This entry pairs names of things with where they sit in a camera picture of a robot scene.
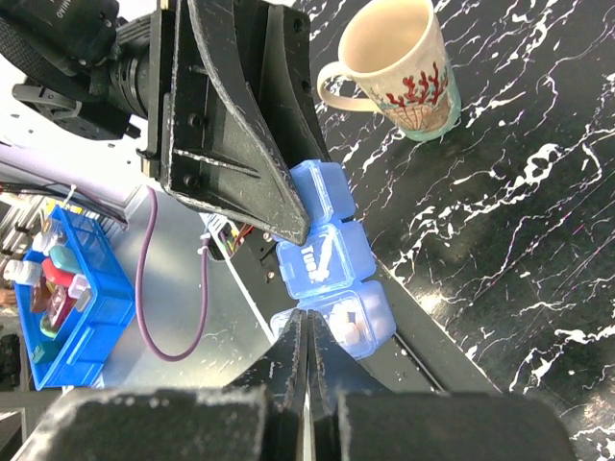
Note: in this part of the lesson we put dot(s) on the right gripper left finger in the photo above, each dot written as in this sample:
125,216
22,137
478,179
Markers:
259,416

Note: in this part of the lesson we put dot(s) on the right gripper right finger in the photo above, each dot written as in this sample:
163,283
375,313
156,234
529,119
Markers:
356,418

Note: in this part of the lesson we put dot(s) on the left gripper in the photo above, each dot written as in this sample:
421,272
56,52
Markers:
239,111

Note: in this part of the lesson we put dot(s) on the blue pill organizer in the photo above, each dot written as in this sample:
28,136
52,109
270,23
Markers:
335,265

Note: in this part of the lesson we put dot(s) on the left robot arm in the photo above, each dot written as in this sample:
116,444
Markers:
86,67

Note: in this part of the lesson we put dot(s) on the cream floral mug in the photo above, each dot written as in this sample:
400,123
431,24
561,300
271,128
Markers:
392,60

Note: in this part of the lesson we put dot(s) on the blue storage basket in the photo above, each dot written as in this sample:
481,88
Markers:
72,319

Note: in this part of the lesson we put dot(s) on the black marble mat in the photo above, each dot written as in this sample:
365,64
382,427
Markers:
500,234

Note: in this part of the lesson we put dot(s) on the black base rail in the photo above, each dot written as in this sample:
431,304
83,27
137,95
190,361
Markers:
404,348

